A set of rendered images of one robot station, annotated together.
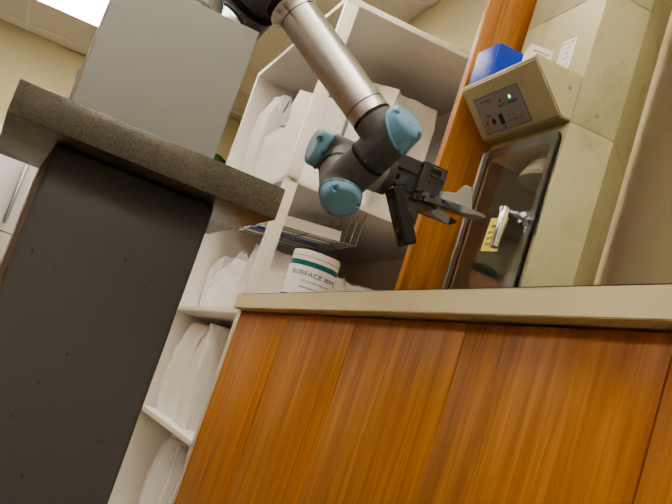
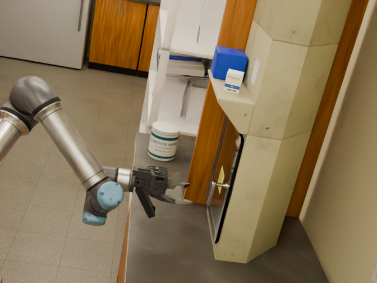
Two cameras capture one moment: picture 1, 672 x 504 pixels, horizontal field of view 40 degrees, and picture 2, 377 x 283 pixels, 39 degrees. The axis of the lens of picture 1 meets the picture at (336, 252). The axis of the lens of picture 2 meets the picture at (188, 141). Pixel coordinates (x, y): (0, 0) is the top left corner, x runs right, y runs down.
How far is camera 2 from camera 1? 138 cm
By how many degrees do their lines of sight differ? 33
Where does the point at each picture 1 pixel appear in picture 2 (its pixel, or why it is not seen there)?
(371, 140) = (95, 202)
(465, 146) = not seen: hidden behind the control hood
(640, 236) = (342, 140)
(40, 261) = not seen: outside the picture
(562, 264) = (249, 215)
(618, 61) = (282, 88)
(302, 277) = (155, 144)
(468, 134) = not seen: hidden behind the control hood
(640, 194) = (348, 107)
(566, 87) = (242, 115)
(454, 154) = (212, 103)
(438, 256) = (209, 162)
